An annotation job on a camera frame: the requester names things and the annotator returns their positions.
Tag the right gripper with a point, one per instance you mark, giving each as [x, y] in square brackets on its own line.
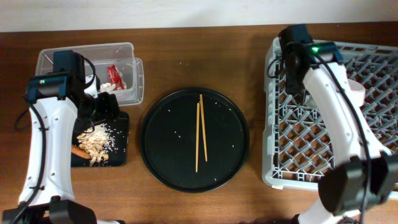
[291, 89]

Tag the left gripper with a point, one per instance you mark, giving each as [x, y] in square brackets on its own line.
[110, 111]

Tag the white tissue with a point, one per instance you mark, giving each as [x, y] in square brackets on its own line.
[107, 87]

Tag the nut shell scraps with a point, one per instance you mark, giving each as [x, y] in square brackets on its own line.
[98, 142]

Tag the red snack wrapper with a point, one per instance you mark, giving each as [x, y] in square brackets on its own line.
[116, 78]

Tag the orange carrot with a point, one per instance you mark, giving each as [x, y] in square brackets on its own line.
[80, 153]

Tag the pink bowl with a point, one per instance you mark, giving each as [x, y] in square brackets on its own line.
[357, 93]

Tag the wooden chopstick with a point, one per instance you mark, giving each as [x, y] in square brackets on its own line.
[203, 127]
[197, 137]

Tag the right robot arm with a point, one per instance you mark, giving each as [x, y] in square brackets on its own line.
[365, 171]

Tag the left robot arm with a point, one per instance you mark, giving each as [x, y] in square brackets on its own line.
[58, 103]

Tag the grey dishwasher rack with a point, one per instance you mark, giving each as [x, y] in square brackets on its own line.
[296, 149]

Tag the black rectangular tray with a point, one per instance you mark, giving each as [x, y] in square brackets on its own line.
[120, 124]

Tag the clear plastic bin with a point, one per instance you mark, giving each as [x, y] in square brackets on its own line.
[102, 56]

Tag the round black serving tray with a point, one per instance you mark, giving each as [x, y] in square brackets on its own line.
[167, 140]

